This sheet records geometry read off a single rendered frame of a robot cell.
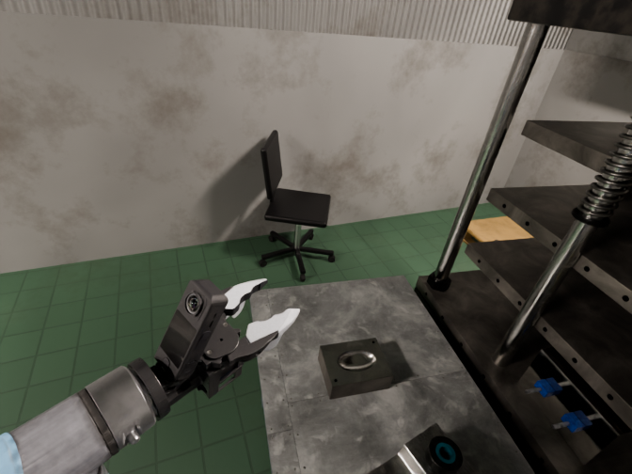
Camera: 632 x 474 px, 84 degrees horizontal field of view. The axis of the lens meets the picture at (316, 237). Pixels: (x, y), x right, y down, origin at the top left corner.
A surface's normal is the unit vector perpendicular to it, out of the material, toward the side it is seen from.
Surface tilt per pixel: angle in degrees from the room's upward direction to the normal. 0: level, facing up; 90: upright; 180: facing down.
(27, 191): 90
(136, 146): 90
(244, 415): 0
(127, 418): 56
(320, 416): 0
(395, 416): 0
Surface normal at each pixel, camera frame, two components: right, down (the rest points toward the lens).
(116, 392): 0.25, -0.70
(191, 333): -0.51, -0.07
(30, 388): 0.09, -0.82
